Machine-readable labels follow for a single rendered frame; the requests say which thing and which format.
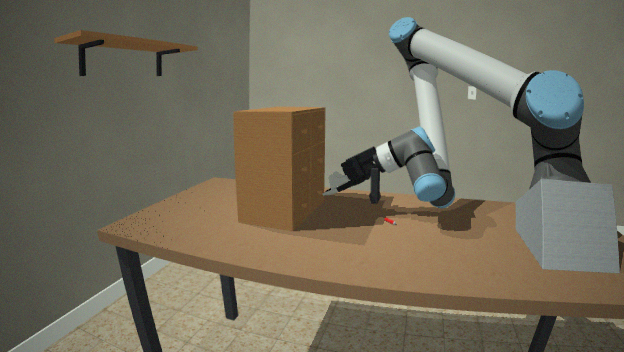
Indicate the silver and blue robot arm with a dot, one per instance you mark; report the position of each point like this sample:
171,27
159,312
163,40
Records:
555,106

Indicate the brown chest of drawers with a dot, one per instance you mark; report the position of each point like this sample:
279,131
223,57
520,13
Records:
263,149

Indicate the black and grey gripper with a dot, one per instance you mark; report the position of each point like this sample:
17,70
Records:
355,171

